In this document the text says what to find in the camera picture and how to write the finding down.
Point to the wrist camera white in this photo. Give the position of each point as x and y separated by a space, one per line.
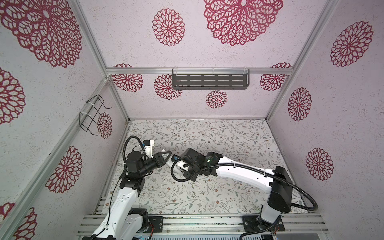
148 147
180 164

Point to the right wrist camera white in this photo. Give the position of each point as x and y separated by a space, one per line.
180 164

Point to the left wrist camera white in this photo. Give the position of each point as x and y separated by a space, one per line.
148 147

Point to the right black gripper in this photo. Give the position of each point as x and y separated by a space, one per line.
187 175

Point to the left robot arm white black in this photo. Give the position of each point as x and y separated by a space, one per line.
124 221

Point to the dark grey wall shelf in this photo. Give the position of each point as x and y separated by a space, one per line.
209 81

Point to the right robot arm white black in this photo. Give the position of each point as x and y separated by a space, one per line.
280 194

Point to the black wire wall basket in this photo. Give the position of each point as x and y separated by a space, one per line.
90 117

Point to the white remote control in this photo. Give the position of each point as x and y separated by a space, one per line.
169 163

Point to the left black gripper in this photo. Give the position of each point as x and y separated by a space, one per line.
159 159

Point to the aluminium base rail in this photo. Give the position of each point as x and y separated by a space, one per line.
235 224

